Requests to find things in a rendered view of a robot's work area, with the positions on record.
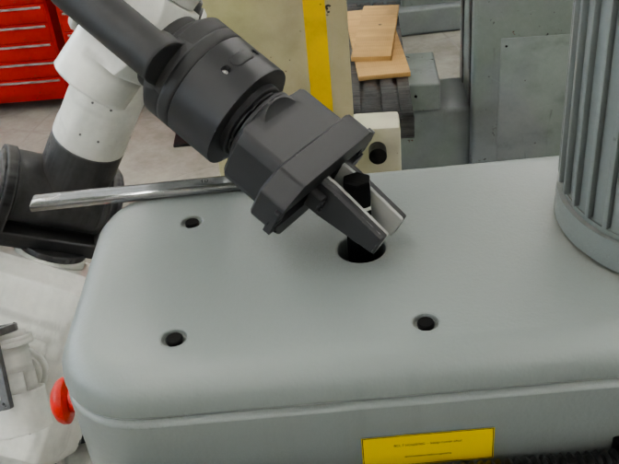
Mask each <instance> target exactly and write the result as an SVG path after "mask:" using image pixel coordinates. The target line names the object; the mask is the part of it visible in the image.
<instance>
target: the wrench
mask: <svg viewBox="0 0 619 464"><path fill-rule="evenodd" d="M225 191H241V189H240V188H238V187H237V186H236V185H235V184H234V183H232V182H231V181H230V180H229V179H227V178H226V177H225V175H224V176H215V177H206V178H197V179H187V180H171V181H161V182H152V183H144V184H135V185H125V186H117V187H108V188H98V189H89V190H81V191H63V192H54V193H45V194H36V195H34V196H33V198H32V200H31V202H30V205H29V209H30V210H31V212H37V211H45V210H54V209H64V208H73V207H81V206H90V205H100V204H109V203H126V202H135V201H144V200H153V199H162V198H171V197H180V196H189V195H198V194H208V193H216V192H225Z"/></svg>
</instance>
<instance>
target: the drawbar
mask: <svg viewBox="0 0 619 464"><path fill-rule="evenodd" d="M343 186H344V190H345V191H346V192H347V193H348V194H349V195H351V196H352V197H353V198H354V199H355V200H356V201H357V202H358V203H359V204H360V205H361V206H362V207H363V208H367V207H370V206H371V194H370V176H369V175H367V174H363V173H359V172H355V173H352V174H349V175H346V176H344V181H343ZM347 247H348V260H349V261H350V262H356V263H364V262H370V261H374V253H371V252H369V251H368V250H366V249H365V248H363V247H362V246H360V245H359V244H357V243H356V242H355V241H354V240H353V239H351V238H349V237H347Z"/></svg>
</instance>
